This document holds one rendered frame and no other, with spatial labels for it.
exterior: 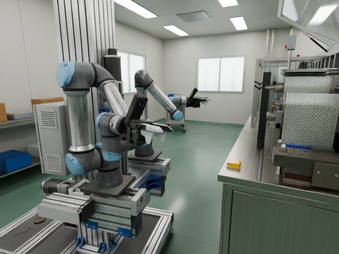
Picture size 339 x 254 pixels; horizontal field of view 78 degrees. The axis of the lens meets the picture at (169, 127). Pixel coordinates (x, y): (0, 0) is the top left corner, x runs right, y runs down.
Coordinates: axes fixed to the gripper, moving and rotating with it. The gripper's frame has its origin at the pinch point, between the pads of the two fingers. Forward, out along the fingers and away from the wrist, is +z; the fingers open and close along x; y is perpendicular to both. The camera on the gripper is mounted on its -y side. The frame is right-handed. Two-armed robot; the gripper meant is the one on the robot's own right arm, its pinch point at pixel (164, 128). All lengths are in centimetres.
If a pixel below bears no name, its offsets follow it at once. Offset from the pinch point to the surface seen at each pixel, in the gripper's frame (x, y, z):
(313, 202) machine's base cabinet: -65, 30, 33
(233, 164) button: -65, 23, -5
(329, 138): -88, 2, 33
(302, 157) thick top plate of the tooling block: -67, 12, 26
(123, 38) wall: -275, -160, -426
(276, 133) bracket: -89, 4, 8
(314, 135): -86, 2, 27
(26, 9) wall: -48, -128, -354
